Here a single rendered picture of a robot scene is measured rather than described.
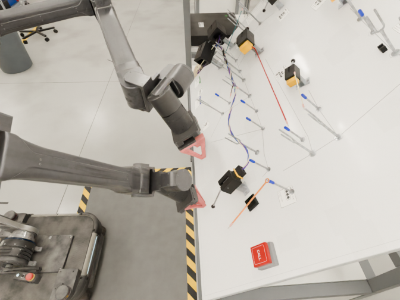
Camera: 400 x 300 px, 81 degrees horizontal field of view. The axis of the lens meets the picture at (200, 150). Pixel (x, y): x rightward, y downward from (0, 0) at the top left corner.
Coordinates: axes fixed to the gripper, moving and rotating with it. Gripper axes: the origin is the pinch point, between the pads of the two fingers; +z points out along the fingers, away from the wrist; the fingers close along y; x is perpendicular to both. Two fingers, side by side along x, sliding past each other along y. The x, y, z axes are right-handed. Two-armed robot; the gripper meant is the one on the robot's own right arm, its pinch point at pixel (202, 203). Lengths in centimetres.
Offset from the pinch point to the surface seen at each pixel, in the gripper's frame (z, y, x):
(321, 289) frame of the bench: 46, -23, -7
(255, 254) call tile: 4.5, -20.8, -8.2
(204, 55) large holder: -9, 66, -31
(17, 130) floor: -55, 195, 161
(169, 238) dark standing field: 60, 51, 77
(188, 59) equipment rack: -3, 96, -21
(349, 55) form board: 0, 8, -60
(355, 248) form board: 4.8, -30.6, -28.7
